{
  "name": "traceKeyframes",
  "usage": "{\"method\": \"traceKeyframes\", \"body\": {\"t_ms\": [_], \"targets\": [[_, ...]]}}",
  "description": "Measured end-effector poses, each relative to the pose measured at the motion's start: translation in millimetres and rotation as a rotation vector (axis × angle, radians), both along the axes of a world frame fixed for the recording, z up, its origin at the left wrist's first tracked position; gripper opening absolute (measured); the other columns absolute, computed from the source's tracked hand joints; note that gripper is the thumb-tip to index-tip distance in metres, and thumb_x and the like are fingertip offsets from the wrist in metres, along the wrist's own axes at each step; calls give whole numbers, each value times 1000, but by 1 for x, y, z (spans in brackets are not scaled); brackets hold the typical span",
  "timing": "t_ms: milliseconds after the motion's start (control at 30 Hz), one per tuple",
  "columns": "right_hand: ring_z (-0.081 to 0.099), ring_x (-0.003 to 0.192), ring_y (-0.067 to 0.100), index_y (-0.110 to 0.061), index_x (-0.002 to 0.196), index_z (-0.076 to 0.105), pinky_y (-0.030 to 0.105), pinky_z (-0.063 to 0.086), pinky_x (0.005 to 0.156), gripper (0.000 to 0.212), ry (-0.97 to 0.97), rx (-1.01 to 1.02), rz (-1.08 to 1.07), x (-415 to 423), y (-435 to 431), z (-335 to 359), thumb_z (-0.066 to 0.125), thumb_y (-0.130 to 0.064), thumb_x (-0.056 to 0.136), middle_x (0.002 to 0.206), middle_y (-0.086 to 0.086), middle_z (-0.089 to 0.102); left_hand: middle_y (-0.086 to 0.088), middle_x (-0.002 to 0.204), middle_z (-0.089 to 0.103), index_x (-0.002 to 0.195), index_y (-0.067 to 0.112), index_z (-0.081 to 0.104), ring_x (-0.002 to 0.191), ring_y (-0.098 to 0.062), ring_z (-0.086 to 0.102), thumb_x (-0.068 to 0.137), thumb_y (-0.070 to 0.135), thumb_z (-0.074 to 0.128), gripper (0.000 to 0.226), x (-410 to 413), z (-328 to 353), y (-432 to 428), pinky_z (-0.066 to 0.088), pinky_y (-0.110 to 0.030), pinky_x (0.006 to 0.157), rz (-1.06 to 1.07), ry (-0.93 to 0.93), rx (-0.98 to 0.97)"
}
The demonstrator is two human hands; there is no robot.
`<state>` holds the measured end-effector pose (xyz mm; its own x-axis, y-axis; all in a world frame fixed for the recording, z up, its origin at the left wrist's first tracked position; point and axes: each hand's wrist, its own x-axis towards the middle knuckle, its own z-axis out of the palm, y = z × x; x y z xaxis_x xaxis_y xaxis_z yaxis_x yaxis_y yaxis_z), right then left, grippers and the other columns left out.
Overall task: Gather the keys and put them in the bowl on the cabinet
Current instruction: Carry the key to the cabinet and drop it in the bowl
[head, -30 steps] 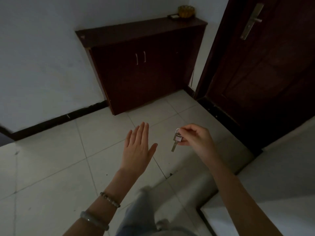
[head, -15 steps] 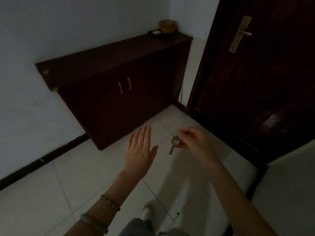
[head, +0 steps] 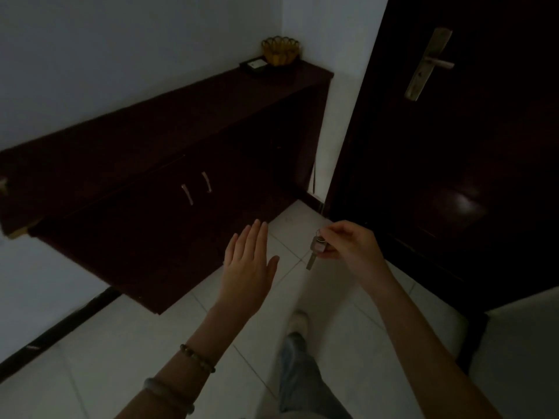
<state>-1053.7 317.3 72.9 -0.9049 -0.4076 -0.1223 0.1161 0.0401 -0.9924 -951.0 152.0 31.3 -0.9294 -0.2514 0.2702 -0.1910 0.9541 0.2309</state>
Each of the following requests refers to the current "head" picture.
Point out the person's left little finger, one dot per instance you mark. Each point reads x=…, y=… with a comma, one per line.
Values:
x=229, y=250

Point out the dark wooden cabinet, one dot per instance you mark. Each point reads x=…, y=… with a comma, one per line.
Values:
x=153, y=170

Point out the person's blue jeans leg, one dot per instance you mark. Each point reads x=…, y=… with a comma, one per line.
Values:
x=305, y=379

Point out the dark wooden door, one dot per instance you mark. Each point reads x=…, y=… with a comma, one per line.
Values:
x=458, y=148

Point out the dark baseboard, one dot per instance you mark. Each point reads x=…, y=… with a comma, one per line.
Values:
x=56, y=333

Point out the person's left hand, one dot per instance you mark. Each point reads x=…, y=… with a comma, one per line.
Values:
x=244, y=279

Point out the person's left thumb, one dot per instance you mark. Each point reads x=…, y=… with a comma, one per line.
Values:
x=273, y=268

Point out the person's right hand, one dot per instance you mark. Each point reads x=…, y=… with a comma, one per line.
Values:
x=358, y=253

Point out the pale jade bangle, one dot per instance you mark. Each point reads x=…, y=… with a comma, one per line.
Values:
x=168, y=394

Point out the person's right fingers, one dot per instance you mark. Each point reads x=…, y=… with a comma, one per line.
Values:
x=338, y=239

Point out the person's left forearm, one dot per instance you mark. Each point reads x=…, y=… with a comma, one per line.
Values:
x=192, y=357

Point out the small black box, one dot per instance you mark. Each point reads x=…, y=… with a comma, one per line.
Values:
x=255, y=65

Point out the person's right forearm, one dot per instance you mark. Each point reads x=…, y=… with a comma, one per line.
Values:
x=419, y=344

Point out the person's left middle finger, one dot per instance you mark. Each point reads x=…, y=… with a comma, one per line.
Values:
x=252, y=239

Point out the silver key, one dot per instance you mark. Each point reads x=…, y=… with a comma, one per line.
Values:
x=312, y=253

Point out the yellow scalloped basket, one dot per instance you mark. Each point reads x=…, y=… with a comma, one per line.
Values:
x=281, y=52

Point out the person's white shoe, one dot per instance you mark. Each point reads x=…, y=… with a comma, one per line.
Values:
x=298, y=322

